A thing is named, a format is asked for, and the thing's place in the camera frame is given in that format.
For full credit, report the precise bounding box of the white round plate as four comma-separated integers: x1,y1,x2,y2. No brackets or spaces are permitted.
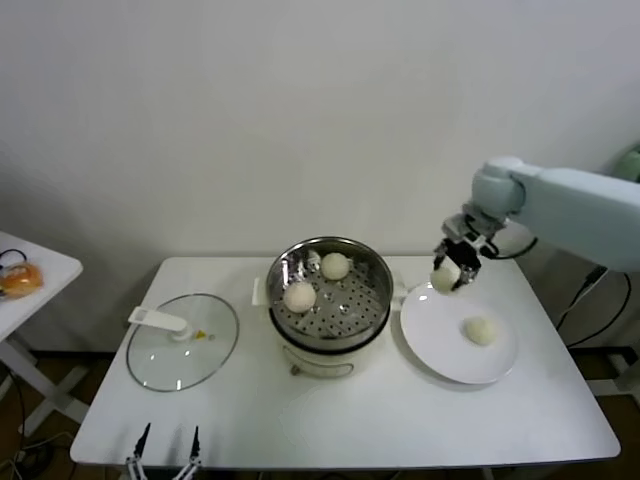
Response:
399,281,519,386

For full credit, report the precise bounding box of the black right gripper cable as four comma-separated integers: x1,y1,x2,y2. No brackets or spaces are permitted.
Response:
482,219,540,260

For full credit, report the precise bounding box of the black cable with power adapter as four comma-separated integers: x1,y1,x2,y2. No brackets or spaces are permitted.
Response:
557,266,634,349

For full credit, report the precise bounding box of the orange bread in bag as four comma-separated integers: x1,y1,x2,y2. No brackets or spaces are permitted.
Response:
0,263,44,300

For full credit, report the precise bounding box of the white steamed baozi bun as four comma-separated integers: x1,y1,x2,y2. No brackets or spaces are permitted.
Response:
320,252,351,282
283,282,318,315
463,316,499,347
430,267,460,295

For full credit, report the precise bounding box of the white electric cooker pot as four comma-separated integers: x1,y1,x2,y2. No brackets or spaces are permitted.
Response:
252,272,409,379

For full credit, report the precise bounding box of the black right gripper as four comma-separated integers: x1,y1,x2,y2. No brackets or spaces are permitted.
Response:
431,218,502,293

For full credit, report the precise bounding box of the white floor cable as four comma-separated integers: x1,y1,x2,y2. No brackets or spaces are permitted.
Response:
14,431,74,466

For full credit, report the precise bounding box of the mint green appliance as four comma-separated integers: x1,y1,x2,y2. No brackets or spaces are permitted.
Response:
612,143,640,181

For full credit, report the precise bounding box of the white side table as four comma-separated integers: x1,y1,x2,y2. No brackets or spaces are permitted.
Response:
0,230,84,437

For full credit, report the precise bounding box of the white shelf stand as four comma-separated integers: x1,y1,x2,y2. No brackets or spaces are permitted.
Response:
595,272,640,399

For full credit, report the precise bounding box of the black floor cable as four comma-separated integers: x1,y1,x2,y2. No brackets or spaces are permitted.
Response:
8,368,29,451

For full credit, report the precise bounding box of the glass lid with white handle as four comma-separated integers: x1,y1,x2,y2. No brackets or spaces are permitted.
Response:
125,293,241,393

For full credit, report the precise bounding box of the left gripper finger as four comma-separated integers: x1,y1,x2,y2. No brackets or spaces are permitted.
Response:
124,422,152,480
177,424,204,480

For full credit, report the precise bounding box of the stainless steel steamer basket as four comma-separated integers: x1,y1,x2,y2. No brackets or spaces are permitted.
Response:
264,236,395,351

